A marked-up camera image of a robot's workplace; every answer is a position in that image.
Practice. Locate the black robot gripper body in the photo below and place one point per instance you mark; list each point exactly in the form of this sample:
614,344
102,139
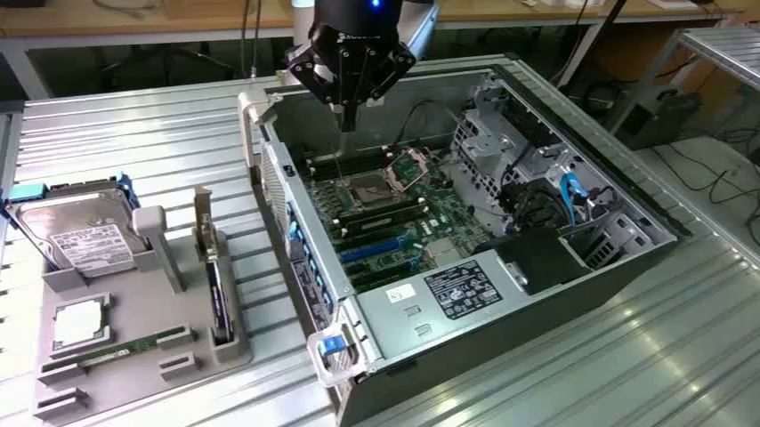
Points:
355,26

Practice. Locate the graphics card with metal bracket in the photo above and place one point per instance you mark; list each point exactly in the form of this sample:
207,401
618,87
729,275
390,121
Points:
215,284

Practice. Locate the empty black RAM slots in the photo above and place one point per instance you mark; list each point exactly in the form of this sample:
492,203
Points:
350,162

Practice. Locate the black chair base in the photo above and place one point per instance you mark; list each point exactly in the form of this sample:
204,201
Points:
172,58

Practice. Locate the metal socket cover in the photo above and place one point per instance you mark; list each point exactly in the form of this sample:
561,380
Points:
409,165

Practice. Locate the metal disk bay cage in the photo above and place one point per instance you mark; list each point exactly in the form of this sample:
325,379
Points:
486,147

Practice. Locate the CPU socket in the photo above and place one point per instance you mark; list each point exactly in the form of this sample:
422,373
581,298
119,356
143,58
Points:
371,191

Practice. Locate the installed black RAM sticks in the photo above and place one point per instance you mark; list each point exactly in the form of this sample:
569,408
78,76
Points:
379,218

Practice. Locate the green motherboard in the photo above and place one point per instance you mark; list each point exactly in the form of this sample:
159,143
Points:
440,218

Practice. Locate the blue expansion slot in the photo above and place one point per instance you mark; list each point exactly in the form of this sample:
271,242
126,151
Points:
367,252

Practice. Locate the gold chipset heat sink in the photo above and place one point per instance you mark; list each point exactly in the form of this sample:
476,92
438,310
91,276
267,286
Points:
444,250

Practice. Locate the black box on floor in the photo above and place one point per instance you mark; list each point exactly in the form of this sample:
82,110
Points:
659,120

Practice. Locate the black expansion slot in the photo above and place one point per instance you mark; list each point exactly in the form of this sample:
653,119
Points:
379,272

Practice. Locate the black fan shroud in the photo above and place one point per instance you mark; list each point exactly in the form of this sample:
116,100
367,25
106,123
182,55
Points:
534,262

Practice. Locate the silver hard disk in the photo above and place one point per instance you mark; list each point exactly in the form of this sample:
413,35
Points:
83,231

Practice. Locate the hard disk drive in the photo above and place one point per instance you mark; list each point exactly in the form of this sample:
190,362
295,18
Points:
27,193

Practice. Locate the grey power supply unit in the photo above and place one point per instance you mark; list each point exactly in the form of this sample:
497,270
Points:
415,316

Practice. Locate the open grey PC case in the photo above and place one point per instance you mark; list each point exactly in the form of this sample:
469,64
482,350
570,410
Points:
534,311

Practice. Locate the grey parts rack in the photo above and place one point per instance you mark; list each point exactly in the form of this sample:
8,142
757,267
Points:
136,311

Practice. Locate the blue case latch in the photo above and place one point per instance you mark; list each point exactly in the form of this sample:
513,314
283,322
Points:
333,347

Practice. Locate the silver CPU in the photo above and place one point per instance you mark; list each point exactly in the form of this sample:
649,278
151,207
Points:
79,324

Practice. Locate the green RAM stick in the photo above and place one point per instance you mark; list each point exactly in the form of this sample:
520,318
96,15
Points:
119,351

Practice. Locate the wooden desk with white frame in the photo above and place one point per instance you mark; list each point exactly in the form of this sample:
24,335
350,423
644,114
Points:
178,22

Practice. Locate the metal slat frame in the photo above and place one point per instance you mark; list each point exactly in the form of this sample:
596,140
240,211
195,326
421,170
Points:
719,49

